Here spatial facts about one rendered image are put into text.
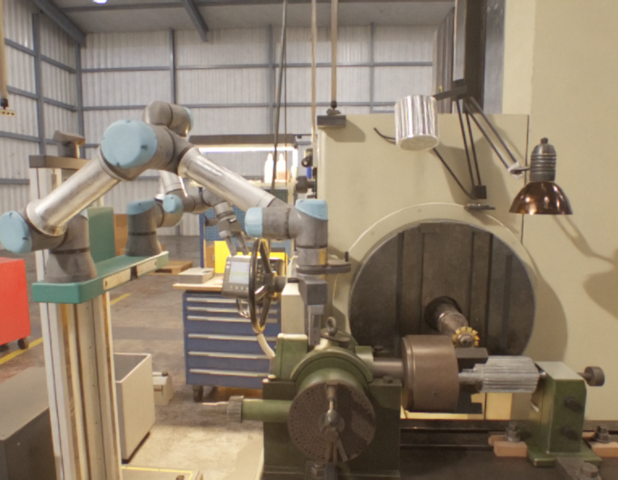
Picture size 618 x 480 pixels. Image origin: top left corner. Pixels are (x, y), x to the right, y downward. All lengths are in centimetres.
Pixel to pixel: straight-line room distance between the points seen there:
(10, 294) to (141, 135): 415
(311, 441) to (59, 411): 107
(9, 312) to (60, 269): 372
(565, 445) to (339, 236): 82
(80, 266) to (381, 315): 92
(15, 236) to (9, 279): 377
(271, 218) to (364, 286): 44
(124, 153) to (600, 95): 138
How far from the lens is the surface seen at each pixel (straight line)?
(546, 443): 128
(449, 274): 131
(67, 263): 144
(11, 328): 520
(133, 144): 109
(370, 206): 136
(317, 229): 95
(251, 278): 147
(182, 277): 336
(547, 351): 162
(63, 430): 184
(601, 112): 161
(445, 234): 129
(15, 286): 514
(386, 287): 130
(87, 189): 120
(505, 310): 140
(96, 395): 205
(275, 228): 97
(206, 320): 332
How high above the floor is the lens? 167
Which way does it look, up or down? 7 degrees down
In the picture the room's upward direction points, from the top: straight up
